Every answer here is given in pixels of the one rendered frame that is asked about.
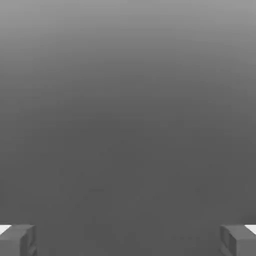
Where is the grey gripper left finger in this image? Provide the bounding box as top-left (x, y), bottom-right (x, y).
top-left (0, 224), bottom-right (38, 256)

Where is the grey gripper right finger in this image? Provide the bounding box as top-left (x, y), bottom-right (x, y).
top-left (219, 224), bottom-right (256, 256)

